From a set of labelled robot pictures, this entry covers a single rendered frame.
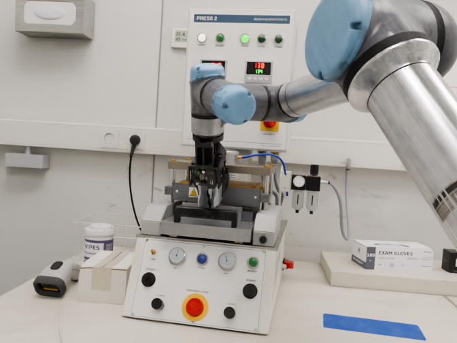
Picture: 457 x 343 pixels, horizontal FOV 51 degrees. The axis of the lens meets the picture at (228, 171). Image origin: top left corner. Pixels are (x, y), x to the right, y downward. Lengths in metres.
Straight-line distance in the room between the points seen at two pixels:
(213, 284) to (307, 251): 0.77
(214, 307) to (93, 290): 0.32
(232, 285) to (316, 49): 0.65
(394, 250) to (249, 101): 0.87
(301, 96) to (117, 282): 0.65
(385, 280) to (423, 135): 1.06
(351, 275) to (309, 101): 0.76
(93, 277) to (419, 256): 1.01
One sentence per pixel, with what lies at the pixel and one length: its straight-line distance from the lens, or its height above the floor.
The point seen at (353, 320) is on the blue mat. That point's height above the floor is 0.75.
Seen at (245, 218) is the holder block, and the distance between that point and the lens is 1.21.
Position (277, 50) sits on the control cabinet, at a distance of 1.45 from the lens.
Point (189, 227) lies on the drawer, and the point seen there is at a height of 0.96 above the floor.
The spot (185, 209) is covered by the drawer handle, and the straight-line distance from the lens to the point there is 1.12.
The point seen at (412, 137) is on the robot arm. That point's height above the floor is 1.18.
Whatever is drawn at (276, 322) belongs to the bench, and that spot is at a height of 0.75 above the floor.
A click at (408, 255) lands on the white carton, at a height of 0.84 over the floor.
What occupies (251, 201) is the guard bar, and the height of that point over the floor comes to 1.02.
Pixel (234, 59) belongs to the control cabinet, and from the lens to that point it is 1.46.
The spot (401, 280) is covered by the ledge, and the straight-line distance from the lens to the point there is 1.57.
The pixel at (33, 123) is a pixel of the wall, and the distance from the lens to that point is 1.95.
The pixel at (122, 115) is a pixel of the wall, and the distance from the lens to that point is 1.87.
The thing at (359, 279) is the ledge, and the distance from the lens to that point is 1.54.
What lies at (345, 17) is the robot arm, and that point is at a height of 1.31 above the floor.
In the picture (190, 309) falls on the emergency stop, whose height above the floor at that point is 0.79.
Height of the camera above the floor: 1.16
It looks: 3 degrees down
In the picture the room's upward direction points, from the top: 4 degrees clockwise
